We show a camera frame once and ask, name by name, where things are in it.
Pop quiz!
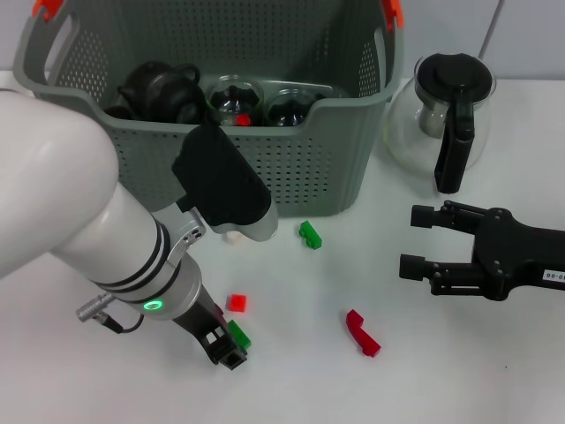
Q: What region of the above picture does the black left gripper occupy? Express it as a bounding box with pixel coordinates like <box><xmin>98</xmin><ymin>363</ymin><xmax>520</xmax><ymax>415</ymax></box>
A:
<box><xmin>170</xmin><ymin>285</ymin><xmax>248</xmax><ymax>369</ymax></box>

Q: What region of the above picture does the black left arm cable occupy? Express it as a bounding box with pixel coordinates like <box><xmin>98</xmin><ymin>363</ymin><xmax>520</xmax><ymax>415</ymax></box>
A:
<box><xmin>103</xmin><ymin>314</ymin><xmax>146</xmax><ymax>334</ymax></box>

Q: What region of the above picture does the black ceramic teapot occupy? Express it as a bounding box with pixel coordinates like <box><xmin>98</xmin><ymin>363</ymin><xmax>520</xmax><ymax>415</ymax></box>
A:
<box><xmin>117</xmin><ymin>60</ymin><xmax>204</xmax><ymax>123</ymax></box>

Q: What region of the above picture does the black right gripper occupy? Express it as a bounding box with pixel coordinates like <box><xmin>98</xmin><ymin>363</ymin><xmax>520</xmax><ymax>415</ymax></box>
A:
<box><xmin>399</xmin><ymin>201</ymin><xmax>565</xmax><ymax>303</ymax></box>

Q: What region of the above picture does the glass teacup black holder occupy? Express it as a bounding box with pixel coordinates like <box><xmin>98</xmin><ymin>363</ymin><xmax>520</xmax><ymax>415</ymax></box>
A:
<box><xmin>177</xmin><ymin>99</ymin><xmax>211</xmax><ymax>126</ymax></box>
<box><xmin>264</xmin><ymin>87</ymin><xmax>328</xmax><ymax>129</ymax></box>

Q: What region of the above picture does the gray perforated storage bin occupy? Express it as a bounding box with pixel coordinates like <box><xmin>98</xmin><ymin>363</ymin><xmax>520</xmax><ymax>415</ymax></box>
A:
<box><xmin>12</xmin><ymin>0</ymin><xmax>406</xmax><ymax>221</ymax></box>

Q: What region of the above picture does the glass kettle with black handle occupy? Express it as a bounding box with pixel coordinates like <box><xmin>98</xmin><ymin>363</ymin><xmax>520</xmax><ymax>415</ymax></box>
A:
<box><xmin>382</xmin><ymin>52</ymin><xmax>498</xmax><ymax>195</ymax></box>

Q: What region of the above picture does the metal left arm cable plug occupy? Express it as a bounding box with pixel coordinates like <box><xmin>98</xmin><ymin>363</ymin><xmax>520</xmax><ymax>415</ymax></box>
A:
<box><xmin>75</xmin><ymin>291</ymin><xmax>115</xmax><ymax>322</ymax></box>

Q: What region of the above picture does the green toy brick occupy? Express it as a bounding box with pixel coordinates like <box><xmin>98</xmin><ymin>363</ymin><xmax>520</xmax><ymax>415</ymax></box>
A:
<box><xmin>227</xmin><ymin>320</ymin><xmax>252</xmax><ymax>350</ymax></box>
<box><xmin>298</xmin><ymin>220</ymin><xmax>323</xmax><ymax>251</ymax></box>

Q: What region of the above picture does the long red toy piece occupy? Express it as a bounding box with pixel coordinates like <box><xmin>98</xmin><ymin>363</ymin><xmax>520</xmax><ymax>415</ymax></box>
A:
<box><xmin>345</xmin><ymin>308</ymin><xmax>382</xmax><ymax>358</ymax></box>

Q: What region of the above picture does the orange bin handle clip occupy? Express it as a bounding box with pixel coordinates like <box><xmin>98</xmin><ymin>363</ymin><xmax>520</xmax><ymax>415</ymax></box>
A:
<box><xmin>34</xmin><ymin>0</ymin><xmax>63</xmax><ymax>22</ymax></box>
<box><xmin>381</xmin><ymin>0</ymin><xmax>406</xmax><ymax>33</ymax></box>

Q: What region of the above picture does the glass jar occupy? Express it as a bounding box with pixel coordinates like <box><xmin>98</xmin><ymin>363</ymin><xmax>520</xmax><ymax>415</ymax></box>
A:
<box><xmin>207</xmin><ymin>73</ymin><xmax>266</xmax><ymax>128</ymax></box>

